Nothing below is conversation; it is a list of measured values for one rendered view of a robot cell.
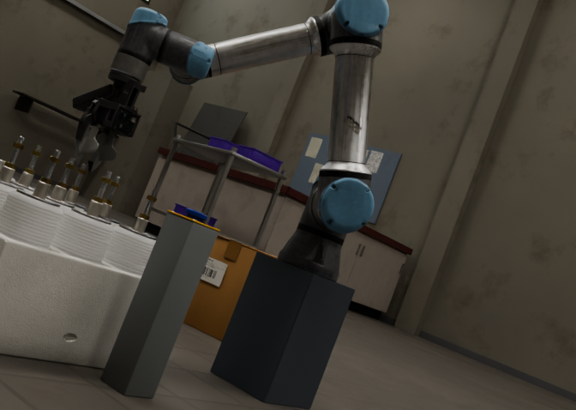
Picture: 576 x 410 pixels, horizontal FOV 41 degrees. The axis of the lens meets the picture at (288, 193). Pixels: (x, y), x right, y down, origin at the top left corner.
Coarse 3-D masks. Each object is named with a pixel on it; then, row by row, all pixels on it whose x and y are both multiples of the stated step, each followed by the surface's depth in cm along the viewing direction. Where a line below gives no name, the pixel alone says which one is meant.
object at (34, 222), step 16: (16, 192) 128; (16, 208) 127; (32, 208) 127; (48, 208) 128; (0, 224) 128; (16, 224) 127; (32, 224) 127; (48, 224) 129; (32, 240) 127; (48, 240) 130
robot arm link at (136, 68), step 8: (120, 56) 163; (128, 56) 163; (112, 64) 164; (120, 64) 163; (128, 64) 162; (136, 64) 163; (144, 64) 164; (120, 72) 163; (128, 72) 163; (136, 72) 163; (144, 72) 165; (136, 80) 165
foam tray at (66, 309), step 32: (0, 256) 120; (32, 256) 124; (64, 256) 129; (0, 288) 122; (32, 288) 126; (64, 288) 131; (96, 288) 136; (128, 288) 141; (0, 320) 123; (32, 320) 127; (64, 320) 132; (96, 320) 137; (0, 352) 124; (32, 352) 129; (64, 352) 134; (96, 352) 139
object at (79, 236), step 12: (72, 216) 136; (84, 216) 137; (60, 228) 137; (72, 228) 136; (84, 228) 136; (96, 228) 137; (108, 228) 139; (60, 240) 136; (72, 240) 136; (84, 240) 136; (96, 240) 137; (108, 240) 140; (72, 252) 135; (84, 252) 136; (96, 252) 138
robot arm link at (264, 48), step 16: (320, 16) 182; (272, 32) 181; (288, 32) 181; (304, 32) 181; (320, 32) 180; (224, 48) 178; (240, 48) 179; (256, 48) 179; (272, 48) 180; (288, 48) 180; (304, 48) 182; (320, 48) 182; (224, 64) 179; (240, 64) 180; (256, 64) 181; (176, 80) 181; (192, 80) 179
